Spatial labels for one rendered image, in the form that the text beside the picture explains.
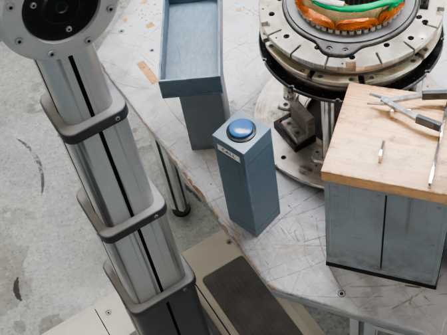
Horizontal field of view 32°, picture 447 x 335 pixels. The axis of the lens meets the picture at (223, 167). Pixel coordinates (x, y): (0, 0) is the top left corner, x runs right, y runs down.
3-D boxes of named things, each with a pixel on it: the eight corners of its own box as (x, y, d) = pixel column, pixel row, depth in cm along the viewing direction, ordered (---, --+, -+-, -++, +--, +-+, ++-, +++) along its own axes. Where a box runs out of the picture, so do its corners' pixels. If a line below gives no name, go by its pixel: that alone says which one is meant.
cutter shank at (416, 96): (421, 94, 123) (422, 92, 122) (422, 98, 122) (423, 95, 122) (383, 101, 123) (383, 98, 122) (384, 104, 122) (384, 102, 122)
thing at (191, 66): (187, 89, 171) (163, -13, 149) (236, 85, 171) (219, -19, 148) (184, 179, 156) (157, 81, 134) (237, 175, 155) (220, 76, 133)
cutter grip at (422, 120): (441, 129, 119) (442, 121, 117) (439, 132, 118) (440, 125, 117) (416, 119, 120) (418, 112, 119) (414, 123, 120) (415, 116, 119)
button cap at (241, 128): (240, 117, 131) (239, 113, 130) (258, 128, 129) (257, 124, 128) (224, 132, 129) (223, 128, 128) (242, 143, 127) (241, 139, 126)
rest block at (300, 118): (299, 117, 157) (298, 100, 153) (315, 134, 154) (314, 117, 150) (281, 127, 156) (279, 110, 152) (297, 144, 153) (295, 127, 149)
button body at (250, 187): (253, 195, 152) (239, 108, 132) (281, 213, 149) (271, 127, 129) (229, 219, 149) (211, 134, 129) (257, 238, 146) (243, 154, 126)
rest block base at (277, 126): (294, 116, 160) (293, 110, 159) (316, 141, 156) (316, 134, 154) (273, 127, 159) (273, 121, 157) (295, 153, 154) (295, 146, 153)
